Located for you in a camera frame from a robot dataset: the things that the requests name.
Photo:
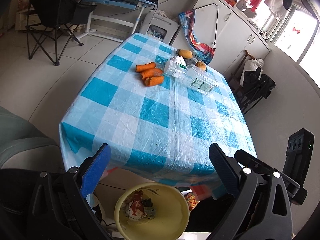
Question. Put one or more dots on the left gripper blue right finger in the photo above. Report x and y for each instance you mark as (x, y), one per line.
(227, 169)

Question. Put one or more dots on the clear plastic jar with label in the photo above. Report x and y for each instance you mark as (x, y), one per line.
(190, 76)

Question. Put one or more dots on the colourful hanging fabric bag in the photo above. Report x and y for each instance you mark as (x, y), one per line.
(202, 51)

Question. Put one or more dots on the yellow mango with dark spot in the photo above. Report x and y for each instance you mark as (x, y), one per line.
(186, 54)

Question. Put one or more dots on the white cabinet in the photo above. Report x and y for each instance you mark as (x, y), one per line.
(235, 34)

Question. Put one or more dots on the black folding camp chair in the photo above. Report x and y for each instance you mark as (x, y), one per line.
(53, 32)

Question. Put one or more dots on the blue white checkered tablecloth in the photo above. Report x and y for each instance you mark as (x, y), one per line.
(162, 133)

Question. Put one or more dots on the black folded chair with clothes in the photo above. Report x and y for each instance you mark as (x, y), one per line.
(249, 84)

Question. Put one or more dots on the yellow trash bin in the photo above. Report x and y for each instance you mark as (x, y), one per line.
(171, 218)

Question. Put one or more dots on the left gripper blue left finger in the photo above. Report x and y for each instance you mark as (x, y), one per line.
(91, 170)

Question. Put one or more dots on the red white snack bag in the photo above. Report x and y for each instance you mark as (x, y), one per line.
(139, 207)

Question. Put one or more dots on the blue white study desk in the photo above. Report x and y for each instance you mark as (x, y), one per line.
(118, 7)

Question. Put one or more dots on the dark glass fruit plate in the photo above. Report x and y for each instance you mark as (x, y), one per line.
(191, 61)

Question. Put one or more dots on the speckled yellow mango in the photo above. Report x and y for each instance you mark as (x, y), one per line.
(201, 65)

